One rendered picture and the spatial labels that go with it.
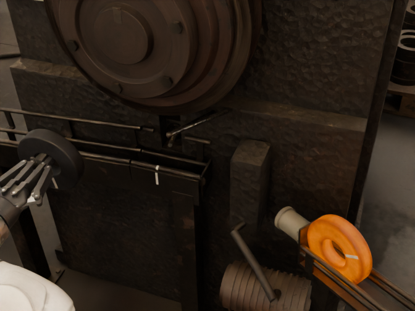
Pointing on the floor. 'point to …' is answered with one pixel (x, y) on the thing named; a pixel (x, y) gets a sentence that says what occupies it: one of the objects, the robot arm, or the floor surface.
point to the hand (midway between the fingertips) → (49, 155)
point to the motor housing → (297, 300)
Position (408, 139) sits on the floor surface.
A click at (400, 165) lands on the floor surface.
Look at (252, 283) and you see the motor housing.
